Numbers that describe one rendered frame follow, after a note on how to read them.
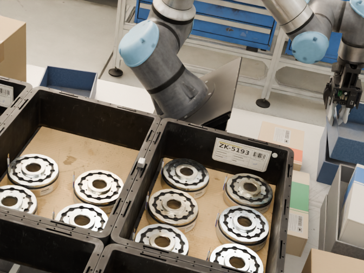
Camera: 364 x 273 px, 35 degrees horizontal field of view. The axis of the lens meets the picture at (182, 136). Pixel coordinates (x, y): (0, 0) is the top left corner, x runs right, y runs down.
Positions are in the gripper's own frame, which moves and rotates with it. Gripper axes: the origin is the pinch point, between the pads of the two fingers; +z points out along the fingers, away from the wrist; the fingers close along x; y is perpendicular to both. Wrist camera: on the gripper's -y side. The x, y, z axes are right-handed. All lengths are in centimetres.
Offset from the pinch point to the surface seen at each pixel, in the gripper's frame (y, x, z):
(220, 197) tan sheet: 39.9, -26.2, -0.9
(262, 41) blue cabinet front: -141, -21, 47
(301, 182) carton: 19.1, -7.2, 7.7
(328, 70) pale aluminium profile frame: -139, 15, 57
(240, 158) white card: 31.0, -23.4, -5.7
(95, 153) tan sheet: 34, -56, -3
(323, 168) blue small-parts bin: 9.5, -1.4, 9.3
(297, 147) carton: 6.2, -8.7, 6.1
